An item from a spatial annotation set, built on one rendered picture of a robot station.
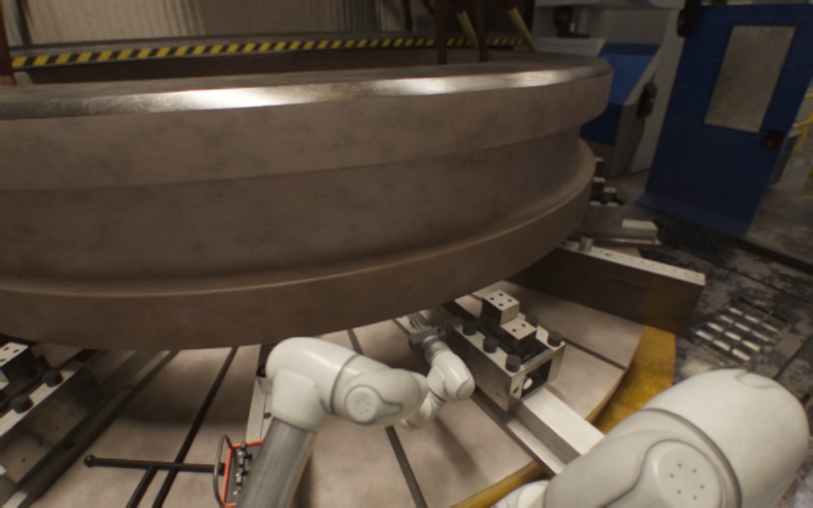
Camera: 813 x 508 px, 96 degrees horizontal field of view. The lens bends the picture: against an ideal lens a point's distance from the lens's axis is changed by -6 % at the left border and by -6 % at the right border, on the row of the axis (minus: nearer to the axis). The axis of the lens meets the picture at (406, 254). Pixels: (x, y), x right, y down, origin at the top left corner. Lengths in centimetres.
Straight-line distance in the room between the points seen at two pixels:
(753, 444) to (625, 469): 15
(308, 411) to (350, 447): 109
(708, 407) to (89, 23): 438
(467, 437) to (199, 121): 163
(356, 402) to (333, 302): 82
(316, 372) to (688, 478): 63
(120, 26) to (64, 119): 290
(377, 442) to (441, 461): 29
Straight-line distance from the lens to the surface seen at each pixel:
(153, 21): 434
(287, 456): 88
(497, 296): 187
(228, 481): 137
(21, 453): 218
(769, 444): 56
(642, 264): 274
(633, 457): 43
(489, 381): 186
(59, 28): 438
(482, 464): 189
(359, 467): 188
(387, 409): 78
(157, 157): 139
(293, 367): 86
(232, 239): 158
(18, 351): 220
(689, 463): 44
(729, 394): 57
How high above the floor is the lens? 189
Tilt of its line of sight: 29 degrees down
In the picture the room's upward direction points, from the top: 1 degrees counter-clockwise
